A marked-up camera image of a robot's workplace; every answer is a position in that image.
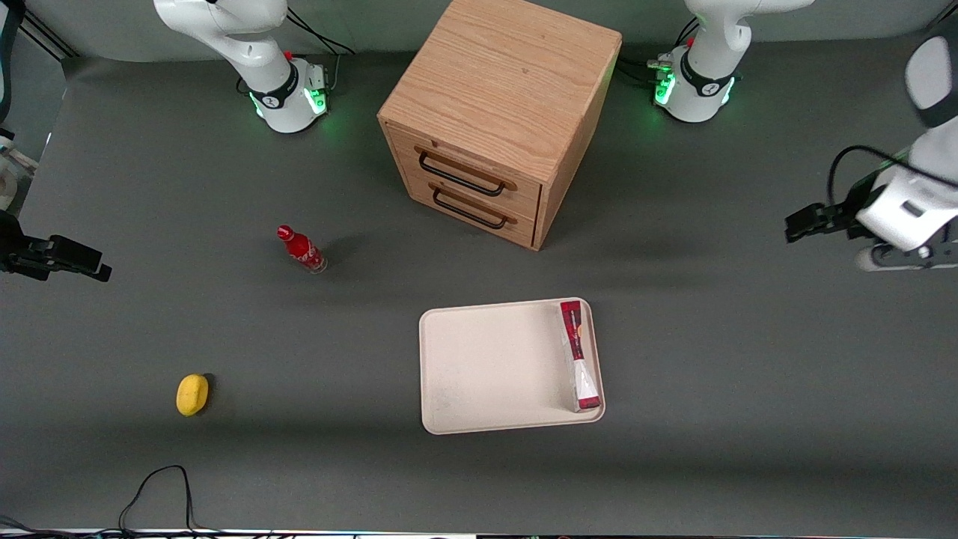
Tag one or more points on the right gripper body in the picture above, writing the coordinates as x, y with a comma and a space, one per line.
16, 248

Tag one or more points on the yellow lemon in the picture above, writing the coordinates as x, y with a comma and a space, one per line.
191, 394

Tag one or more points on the red cookie box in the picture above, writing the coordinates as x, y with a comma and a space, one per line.
576, 337

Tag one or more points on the red cola bottle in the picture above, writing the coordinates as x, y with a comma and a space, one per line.
301, 248

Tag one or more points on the wooden two-drawer cabinet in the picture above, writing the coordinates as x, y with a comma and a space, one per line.
501, 75

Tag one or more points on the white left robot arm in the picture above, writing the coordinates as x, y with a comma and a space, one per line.
707, 45

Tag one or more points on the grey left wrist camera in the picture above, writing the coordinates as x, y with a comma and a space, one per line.
898, 258

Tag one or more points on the wooden drawer front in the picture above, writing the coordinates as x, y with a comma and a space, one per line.
524, 196
524, 230

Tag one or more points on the beige rectangular tray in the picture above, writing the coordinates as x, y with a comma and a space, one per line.
494, 367

